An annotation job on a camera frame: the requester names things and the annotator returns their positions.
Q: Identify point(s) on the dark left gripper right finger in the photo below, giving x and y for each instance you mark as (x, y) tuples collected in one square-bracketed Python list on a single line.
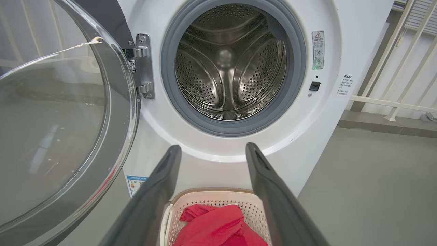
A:
[(276, 212)]

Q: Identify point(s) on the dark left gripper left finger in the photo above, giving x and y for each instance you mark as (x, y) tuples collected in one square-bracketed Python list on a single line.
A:
[(150, 205)]

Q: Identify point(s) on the red garment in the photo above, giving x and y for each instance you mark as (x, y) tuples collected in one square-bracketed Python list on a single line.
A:
[(211, 229)]

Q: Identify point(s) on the round black glass machine door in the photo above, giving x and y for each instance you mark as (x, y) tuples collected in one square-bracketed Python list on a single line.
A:
[(51, 136)]

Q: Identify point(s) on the cream perforated laundry basket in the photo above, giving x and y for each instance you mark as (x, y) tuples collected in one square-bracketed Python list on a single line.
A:
[(218, 197)]

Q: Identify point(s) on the white front-load washing machine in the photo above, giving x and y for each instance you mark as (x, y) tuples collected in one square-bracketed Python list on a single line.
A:
[(324, 130)]

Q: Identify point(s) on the black door latch socket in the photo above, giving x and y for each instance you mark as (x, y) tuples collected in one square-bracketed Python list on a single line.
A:
[(314, 86)]

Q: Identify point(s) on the grey rubber door gasket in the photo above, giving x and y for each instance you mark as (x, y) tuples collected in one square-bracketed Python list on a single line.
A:
[(167, 68)]

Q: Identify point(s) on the silver door hinge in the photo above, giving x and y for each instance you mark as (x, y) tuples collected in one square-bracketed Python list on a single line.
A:
[(145, 65)]

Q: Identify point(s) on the blue energy label sticker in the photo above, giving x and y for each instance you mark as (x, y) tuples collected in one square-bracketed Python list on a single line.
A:
[(134, 186)]

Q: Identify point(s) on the white metal railing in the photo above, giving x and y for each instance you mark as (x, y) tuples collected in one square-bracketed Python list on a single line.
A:
[(385, 102)]

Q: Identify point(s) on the grey warning sticker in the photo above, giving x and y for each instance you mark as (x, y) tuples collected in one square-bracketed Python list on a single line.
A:
[(318, 51)]

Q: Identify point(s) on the grey slatted window shutter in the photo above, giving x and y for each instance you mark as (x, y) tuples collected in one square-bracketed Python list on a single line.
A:
[(421, 17)]

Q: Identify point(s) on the small grey floor bracket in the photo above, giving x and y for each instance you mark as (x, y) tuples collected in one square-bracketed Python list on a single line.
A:
[(427, 117)]

